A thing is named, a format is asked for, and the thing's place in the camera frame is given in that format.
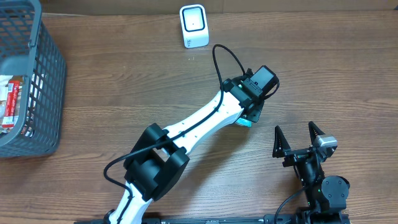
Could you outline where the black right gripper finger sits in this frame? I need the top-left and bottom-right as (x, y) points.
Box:
(272, 126), (291, 158)
(308, 121), (324, 145)

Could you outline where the teal orange tissue pack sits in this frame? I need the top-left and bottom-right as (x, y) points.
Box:
(235, 118), (252, 128)

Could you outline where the brown white snack bag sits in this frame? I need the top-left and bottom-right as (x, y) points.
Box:
(1, 75), (24, 135)

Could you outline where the red snack bar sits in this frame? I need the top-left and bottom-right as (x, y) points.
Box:
(1, 80), (21, 129)

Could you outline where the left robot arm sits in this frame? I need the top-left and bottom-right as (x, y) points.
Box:
(103, 65), (279, 223)

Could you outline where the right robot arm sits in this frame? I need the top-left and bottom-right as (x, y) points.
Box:
(271, 121), (350, 224)

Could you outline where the white barcode scanner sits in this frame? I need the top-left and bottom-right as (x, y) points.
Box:
(179, 4), (210, 49)

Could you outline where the grey plastic mesh basket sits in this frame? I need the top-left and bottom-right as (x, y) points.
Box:
(1, 0), (67, 157)

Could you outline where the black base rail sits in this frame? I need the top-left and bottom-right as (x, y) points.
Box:
(74, 214), (351, 224)

